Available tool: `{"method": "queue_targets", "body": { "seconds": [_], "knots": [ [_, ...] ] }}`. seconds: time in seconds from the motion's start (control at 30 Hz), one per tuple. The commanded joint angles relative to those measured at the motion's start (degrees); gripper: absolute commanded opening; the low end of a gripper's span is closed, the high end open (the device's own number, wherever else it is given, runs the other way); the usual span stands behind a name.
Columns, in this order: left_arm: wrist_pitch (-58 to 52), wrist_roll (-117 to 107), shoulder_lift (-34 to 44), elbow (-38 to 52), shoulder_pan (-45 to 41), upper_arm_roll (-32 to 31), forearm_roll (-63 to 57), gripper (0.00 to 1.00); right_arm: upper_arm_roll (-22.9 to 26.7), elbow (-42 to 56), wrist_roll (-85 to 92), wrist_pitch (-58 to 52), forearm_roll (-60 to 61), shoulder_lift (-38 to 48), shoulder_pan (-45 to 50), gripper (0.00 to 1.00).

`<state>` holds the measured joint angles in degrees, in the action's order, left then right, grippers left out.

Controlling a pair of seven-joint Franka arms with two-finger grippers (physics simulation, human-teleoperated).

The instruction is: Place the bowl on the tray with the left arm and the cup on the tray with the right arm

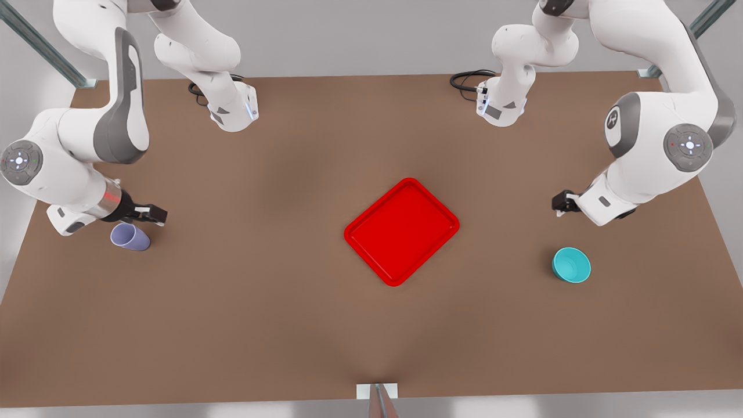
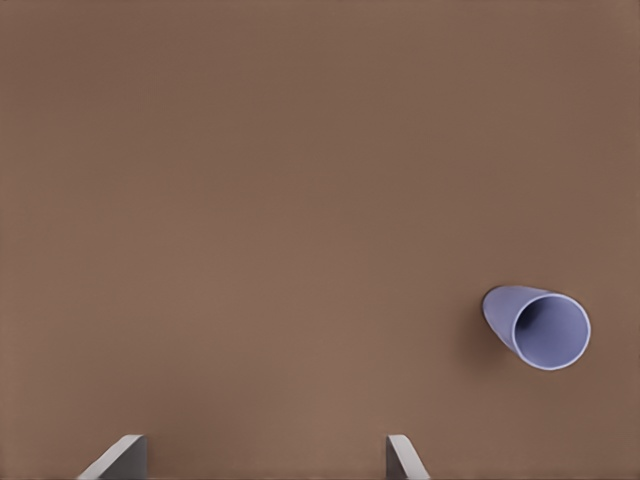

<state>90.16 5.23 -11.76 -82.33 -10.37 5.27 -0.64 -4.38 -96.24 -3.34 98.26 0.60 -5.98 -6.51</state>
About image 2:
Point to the lavender blue cup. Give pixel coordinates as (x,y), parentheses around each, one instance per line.
(550,330)

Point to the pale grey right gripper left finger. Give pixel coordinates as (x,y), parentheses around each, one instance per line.
(122,461)

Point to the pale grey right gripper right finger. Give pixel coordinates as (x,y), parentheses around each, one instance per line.
(406,461)

